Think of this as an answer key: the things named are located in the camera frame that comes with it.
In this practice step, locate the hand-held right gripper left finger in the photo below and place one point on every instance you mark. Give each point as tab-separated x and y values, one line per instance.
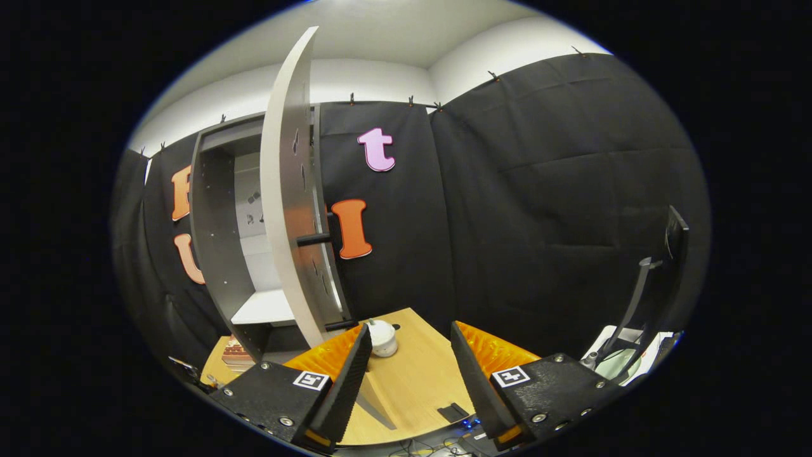
349	387

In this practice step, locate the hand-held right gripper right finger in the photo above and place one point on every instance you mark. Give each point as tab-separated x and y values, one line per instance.
476	390

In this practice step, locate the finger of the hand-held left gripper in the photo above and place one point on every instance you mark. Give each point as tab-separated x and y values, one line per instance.
187	368

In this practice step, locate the dark grey cabinet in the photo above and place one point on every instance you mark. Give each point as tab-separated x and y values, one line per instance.
219	254

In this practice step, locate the grey cabinet door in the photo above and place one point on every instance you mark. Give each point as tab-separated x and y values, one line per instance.
282	190

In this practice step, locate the white cabinet shelf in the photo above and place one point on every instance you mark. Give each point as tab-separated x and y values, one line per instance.
263	308

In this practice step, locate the black flat device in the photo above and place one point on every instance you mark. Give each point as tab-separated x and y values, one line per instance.
452	412

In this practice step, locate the white round jar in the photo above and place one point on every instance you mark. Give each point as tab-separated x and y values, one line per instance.
382	339

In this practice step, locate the black backdrop cloth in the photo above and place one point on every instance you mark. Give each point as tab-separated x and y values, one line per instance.
507	222

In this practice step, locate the row of cloth clips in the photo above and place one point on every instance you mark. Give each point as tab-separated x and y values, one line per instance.
351	99

